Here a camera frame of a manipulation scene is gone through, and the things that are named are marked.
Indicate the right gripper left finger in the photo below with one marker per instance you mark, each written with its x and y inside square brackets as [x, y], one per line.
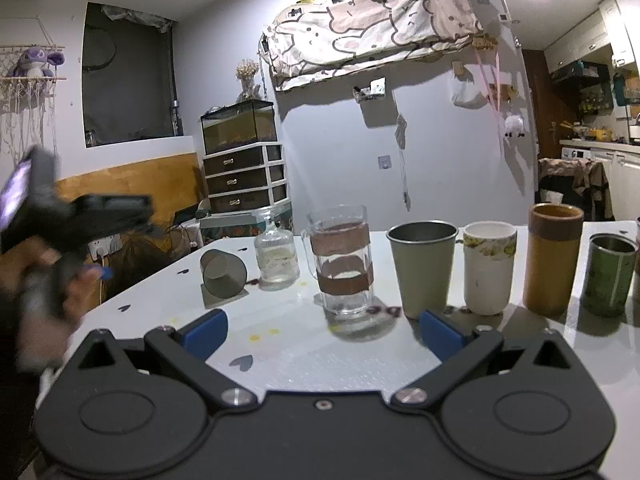
[182, 354]

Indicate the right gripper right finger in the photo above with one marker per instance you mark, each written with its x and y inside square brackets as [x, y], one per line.
[462, 353]

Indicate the grey metal cup lying sideways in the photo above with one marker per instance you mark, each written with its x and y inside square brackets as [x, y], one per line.
[224, 275]

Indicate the white paper cup floral rim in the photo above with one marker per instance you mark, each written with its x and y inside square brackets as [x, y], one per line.
[489, 249]

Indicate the brown cylindrical cup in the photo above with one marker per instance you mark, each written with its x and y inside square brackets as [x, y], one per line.
[554, 234]

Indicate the green metal cup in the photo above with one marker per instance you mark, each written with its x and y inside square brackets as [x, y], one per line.
[609, 272]

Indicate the person's left hand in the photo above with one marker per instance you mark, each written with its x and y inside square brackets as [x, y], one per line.
[42, 340]

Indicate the grey metal tumbler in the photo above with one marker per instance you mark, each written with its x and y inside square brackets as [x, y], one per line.
[423, 254]

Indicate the upside-down clear glass goblet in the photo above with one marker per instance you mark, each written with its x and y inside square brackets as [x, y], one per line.
[276, 255]

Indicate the teal painted side table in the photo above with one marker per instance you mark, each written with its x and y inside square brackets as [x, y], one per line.
[247, 223]

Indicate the glass mug with brown bands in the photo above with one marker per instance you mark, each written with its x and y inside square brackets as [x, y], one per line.
[337, 248]

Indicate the dark covered window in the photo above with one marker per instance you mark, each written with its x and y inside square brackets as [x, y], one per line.
[127, 76]

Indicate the purple plush toy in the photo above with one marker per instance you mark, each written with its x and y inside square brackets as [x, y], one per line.
[36, 62]

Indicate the white drawer cabinet dark drawers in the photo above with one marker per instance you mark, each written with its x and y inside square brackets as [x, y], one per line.
[247, 178]

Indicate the chair with draped brown cloth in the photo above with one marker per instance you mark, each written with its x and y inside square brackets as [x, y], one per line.
[580, 182]

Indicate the white washing machine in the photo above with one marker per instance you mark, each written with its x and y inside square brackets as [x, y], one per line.
[570, 152]

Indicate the white plush sheep hanging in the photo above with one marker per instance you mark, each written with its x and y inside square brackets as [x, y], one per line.
[514, 126]

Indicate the glass fish tank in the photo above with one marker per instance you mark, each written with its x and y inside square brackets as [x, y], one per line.
[239, 124]

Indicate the white hanging bag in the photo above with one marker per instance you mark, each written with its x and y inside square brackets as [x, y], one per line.
[465, 93]

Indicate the dried flower vase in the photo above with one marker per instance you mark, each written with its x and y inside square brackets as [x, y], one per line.
[246, 73]

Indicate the cartoon patterned cloth cover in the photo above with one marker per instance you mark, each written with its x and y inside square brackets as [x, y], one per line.
[318, 40]

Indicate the white wall power socket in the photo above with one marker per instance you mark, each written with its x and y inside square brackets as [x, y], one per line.
[105, 246]

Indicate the macrame wall hanging shelf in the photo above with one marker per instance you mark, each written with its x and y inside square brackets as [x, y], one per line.
[27, 104]

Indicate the small wall switch plate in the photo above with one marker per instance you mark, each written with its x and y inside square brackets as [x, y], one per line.
[384, 162]

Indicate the small wall organiser box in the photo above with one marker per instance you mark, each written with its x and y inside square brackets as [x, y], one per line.
[376, 90]

